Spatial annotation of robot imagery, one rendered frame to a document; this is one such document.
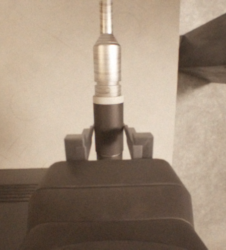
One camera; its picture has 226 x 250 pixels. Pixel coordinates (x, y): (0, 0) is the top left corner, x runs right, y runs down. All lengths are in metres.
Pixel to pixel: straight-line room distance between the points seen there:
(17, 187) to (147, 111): 0.31
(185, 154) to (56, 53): 1.32
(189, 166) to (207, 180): 0.23
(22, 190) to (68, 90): 0.22
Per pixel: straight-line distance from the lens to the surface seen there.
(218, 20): 1.03
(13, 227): 0.32
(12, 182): 0.43
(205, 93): 1.47
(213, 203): 1.94
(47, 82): 0.40
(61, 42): 0.40
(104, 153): 0.15
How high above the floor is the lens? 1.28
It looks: 74 degrees down
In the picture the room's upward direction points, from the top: 174 degrees clockwise
